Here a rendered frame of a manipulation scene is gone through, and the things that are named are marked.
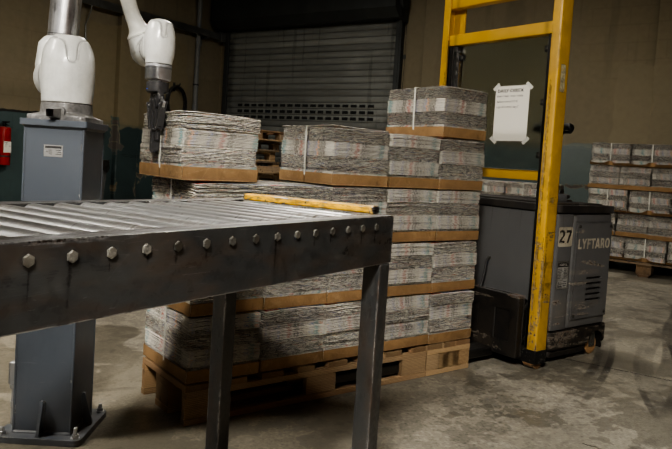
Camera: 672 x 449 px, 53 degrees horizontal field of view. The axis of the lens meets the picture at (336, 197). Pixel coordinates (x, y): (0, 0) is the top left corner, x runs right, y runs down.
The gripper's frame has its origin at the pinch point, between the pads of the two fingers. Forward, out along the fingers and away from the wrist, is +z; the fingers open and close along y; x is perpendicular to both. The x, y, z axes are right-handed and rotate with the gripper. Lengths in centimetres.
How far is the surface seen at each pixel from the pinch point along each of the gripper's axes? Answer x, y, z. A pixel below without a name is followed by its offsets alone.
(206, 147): -10.6, -18.1, 1.2
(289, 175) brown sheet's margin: -64, 11, 10
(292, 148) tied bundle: -64, 10, -1
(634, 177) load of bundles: -539, 115, -2
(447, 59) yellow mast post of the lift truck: -177, 33, -56
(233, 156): -21.0, -18.1, 3.6
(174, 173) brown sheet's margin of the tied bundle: -2.1, -12.9, 10.6
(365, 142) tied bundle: -80, -18, -5
